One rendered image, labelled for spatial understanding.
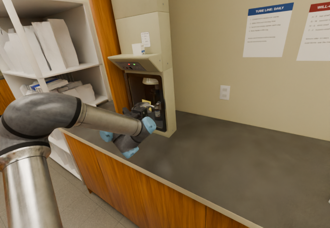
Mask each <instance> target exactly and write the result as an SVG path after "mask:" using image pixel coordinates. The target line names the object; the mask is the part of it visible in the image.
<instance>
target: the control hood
mask: <svg viewBox="0 0 330 228"><path fill-rule="evenodd" d="M108 59H109V60H110V61H111V62H113V63H114V64H115V65H116V66H117V67H119V68H120V69H121V70H124V69H123V68H121V67H120V66H119V65H118V64H117V63H115V62H138V63H139V64H140V65H141V66H142V67H143V68H144V69H145V70H146V72H163V65H162V54H144V55H142V56H134V55H133V54H120V55H115V56H110V57H108ZM130 71H132V70H130ZM138 71H140V70H138Z"/></svg>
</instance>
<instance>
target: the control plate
mask: <svg viewBox="0 0 330 228"><path fill-rule="evenodd" d="M115 63H117V64H118V65H119V66H120V67H121V68H123V69H124V70H140V71H146V70H145V69H144V68H143V67H142V66H141V65H140V64H139V63H138V62H115ZM129 64H130V65H129ZM134 64H135V65H134ZM126 67H128V69H127V68H126ZM129 67H131V68H133V69H131V68H129ZM139 68H141V69H139Z"/></svg>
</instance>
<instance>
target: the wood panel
mask: <svg viewBox="0 0 330 228"><path fill-rule="evenodd" d="M89 4H90V8H91V12H92V16H93V21H94V25H95V28H96V32H97V36H98V41H99V45H100V49H101V53H102V57H103V61H104V65H105V69H106V73H107V77H108V81H109V85H110V90H111V94H112V98H113V102H114V106H115V111H116V113H118V114H122V115H123V112H122V111H123V110H122V108H124V107H126V108H127V109H128V110H129V111H130V112H131V108H130V103H129V98H128V93H127V88H126V83H125V78H124V73H125V70H121V69H120V68H119V67H117V66H116V65H115V64H114V63H113V62H111V61H110V60H109V59H108V57H110V56H115V55H120V54H121V49H120V44H119V39H118V34H117V29H116V23H115V18H114V13H113V8H112V3H111V0H89Z"/></svg>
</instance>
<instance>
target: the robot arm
mask: <svg viewBox="0 0 330 228"><path fill-rule="evenodd" d="M147 106H150V103H149V102H139V103H137V104H136V105H134V107H133V108H132V109H131V112H130V111H129V110H128V109H127V108H126V107H124V108H122V110H123V111H122V112H123V115H122V114H118V113H115V112H112V111H108V110H105V109H102V108H99V107H96V106H92V105H89V104H86V103H83V102H82V100H81V99H80V98H78V97H75V96H72V95H68V94H62V93H53V92H42V93H33V94H29V95H25V96H22V97H20V98H18V99H16V100H14V101H13V102H11V103H10V104H9V105H8V106H7V108H6V109H5V111H4V113H3V114H2V116H1V117H0V172H2V176H3V186H4V195H5V205H6V214H7V223H8V228H63V226H62V222H61V218H60V214H59V210H58V206H57V202H56V198H55V193H54V188H53V184H52V180H51V176H50V172H49V168H48V163H47V158H48V157H49V156H50V154H51V147H50V143H49V139H48V137H49V135H50V134H51V133H52V131H53V130H54V129H56V128H68V129H70V128H73V127H74V126H78V127H83V128H89V129H94V130H100V136H101V138H102V139H103V140H104V141H105V142H111V141H112V142H113V143H114V144H115V146H116V147H117V148H118V149H119V150H120V152H121V153H122V154H123V155H124V156H125V157H126V158H127V159H129V158H130V157H131V156H133V155H134V154H135V153H136V152H137V151H138V150H139V148H138V145H139V144H140V143H141V142H142V141H143V140H144V139H146V138H147V137H148V136H149V135H150V134H152V132H153V131H154V130H155V129H156V124H155V122H154V120H153V119H151V118H150V117H148V113H151V111H150V110H149V107H147Z"/></svg>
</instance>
